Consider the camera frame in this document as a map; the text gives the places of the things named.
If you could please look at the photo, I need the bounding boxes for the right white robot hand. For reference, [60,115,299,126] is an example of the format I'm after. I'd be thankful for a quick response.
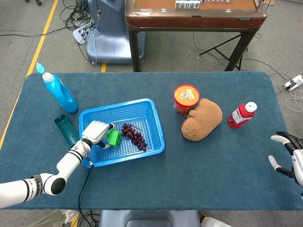
[268,131,303,186]

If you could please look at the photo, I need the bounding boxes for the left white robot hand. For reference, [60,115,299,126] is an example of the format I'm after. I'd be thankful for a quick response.
[81,120,116,149]

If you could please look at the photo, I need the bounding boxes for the green toy building block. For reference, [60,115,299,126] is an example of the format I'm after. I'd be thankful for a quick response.
[106,129,122,148]

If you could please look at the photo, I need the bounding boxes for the purple grape bunch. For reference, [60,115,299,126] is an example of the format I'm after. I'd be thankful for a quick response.
[121,123,148,151]

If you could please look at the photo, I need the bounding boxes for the blue plastic mesh basket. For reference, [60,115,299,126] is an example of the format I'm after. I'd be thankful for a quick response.
[79,98,166,168]

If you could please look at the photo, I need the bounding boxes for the dark green plastic holder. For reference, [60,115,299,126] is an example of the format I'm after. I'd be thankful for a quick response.
[54,114,80,148]

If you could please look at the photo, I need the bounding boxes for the blue detergent bottle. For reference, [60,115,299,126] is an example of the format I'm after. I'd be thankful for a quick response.
[36,62,79,114]

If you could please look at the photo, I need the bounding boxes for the red juice bottle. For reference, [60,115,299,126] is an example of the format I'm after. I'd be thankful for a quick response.
[227,102,258,129]

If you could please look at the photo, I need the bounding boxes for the white power strip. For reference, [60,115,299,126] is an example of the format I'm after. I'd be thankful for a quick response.
[72,23,92,44]
[283,74,303,91]

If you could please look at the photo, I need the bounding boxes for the teal table cloth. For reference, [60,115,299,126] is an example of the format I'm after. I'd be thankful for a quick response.
[0,71,303,211]

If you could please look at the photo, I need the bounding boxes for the grey sneaker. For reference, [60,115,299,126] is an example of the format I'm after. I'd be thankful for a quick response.
[60,209,80,224]

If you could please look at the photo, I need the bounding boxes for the red instant noodle cup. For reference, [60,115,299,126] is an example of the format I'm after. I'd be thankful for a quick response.
[174,84,200,115]

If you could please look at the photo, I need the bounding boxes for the blue-grey robot torso base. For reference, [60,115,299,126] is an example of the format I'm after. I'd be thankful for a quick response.
[98,210,201,227]

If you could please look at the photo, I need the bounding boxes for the brown plush capybara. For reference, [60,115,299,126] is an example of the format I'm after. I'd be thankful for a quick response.
[181,98,223,142]

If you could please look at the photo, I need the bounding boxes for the brown mahjong table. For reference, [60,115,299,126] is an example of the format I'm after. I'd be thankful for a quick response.
[125,0,268,72]

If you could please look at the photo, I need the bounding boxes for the mahjong tile row black marks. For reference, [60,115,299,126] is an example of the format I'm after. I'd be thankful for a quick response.
[175,0,201,9]

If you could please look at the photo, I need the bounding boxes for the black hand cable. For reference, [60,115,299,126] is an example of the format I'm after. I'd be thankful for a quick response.
[78,156,95,222]

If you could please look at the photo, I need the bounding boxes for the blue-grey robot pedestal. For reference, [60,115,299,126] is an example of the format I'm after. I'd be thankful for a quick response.
[86,0,147,64]

